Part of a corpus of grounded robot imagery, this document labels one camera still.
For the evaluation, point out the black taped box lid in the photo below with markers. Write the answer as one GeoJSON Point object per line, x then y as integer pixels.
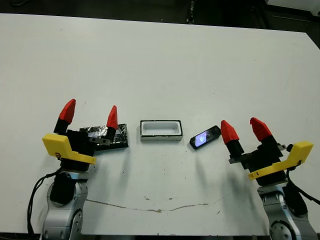
{"type": "Point", "coordinates": [122, 137]}

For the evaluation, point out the black stand pole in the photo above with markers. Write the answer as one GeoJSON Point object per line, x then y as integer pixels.
{"type": "Point", "coordinates": [192, 12]}

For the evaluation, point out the white camera box base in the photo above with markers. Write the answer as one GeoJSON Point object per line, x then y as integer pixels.
{"type": "Point", "coordinates": [161, 130]}

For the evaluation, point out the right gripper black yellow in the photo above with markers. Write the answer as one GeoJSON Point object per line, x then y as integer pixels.
{"type": "Point", "coordinates": [265, 160]}

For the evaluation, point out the white panel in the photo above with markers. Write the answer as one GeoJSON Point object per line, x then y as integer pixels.
{"type": "Point", "coordinates": [287, 2]}

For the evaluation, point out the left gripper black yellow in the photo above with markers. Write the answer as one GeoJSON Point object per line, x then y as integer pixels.
{"type": "Point", "coordinates": [77, 145]}

